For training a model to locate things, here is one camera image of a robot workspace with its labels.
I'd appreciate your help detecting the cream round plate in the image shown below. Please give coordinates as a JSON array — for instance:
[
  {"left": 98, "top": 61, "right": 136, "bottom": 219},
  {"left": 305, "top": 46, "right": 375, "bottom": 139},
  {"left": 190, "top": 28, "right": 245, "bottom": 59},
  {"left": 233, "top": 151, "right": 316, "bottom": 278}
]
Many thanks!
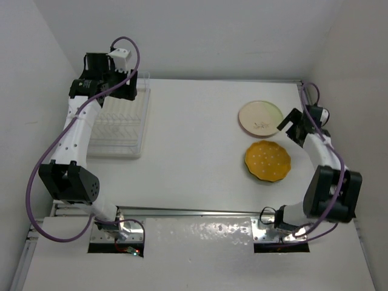
[{"left": 238, "top": 101, "right": 284, "bottom": 138}]

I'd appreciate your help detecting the orange dotted plate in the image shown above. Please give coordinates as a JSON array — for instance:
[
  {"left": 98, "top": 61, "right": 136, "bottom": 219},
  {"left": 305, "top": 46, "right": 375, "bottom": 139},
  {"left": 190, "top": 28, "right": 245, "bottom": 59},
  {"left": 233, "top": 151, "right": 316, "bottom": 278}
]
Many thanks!
[{"left": 244, "top": 140, "right": 291, "bottom": 182}]

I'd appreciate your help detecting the green dotted plate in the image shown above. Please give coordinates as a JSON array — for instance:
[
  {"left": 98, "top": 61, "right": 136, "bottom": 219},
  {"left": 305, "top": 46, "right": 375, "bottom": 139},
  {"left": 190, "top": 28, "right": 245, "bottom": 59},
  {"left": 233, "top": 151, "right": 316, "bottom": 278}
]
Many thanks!
[{"left": 249, "top": 175, "right": 283, "bottom": 184}]

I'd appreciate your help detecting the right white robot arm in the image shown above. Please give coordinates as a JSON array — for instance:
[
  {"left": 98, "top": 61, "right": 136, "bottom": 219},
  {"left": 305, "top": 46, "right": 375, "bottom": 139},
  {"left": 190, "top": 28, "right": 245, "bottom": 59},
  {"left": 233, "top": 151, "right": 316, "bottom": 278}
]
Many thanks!
[{"left": 274, "top": 105, "right": 363, "bottom": 231}]

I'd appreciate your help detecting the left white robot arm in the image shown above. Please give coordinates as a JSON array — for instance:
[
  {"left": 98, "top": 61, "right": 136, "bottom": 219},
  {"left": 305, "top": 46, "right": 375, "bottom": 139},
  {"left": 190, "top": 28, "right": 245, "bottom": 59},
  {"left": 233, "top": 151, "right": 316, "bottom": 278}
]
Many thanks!
[{"left": 38, "top": 48, "right": 137, "bottom": 224}]

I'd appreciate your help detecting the small green circuit board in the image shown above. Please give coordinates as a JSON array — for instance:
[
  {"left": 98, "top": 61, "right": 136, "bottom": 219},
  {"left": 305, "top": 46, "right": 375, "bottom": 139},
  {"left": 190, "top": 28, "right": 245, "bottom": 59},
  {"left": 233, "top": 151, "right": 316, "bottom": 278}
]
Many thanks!
[{"left": 114, "top": 242, "right": 140, "bottom": 256}]

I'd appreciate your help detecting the white foreground cover board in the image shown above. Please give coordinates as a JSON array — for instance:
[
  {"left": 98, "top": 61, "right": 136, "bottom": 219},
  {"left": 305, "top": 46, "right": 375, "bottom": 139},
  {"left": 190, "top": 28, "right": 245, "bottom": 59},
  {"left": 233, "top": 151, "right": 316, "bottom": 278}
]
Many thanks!
[{"left": 24, "top": 218, "right": 374, "bottom": 290}]

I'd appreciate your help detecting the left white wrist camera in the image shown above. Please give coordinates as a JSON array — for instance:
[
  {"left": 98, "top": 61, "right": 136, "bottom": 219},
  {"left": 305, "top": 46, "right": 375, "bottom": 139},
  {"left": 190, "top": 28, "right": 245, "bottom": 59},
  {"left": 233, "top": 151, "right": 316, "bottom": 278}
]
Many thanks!
[{"left": 108, "top": 48, "right": 132, "bottom": 73}]

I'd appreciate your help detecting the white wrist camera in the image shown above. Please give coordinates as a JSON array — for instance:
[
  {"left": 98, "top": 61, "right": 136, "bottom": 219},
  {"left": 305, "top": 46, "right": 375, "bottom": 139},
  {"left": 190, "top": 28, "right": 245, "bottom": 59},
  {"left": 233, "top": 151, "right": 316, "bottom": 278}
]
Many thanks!
[
  {"left": 108, "top": 48, "right": 132, "bottom": 73},
  {"left": 320, "top": 109, "right": 330, "bottom": 127}
]

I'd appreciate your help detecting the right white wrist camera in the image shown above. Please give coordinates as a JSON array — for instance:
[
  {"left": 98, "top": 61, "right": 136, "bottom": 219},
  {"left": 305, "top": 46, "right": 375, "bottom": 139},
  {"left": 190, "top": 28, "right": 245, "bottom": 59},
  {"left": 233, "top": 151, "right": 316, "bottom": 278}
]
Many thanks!
[{"left": 320, "top": 109, "right": 330, "bottom": 127}]

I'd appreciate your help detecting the white wire dish rack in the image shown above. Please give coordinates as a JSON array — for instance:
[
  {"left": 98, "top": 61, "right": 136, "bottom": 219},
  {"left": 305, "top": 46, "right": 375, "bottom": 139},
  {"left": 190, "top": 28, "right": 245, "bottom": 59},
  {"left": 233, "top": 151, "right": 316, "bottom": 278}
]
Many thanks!
[{"left": 87, "top": 72, "right": 150, "bottom": 159}]

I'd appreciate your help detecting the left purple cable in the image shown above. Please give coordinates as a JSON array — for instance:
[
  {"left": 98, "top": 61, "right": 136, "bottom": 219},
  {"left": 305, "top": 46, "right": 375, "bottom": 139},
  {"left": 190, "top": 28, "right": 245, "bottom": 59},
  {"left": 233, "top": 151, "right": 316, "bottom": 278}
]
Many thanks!
[{"left": 25, "top": 36, "right": 145, "bottom": 257}]

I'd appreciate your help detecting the front aluminium frame rail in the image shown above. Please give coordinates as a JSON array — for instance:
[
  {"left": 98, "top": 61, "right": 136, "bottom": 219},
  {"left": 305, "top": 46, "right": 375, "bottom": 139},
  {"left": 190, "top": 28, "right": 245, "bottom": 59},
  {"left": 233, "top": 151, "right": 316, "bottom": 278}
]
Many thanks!
[{"left": 50, "top": 202, "right": 262, "bottom": 217}]

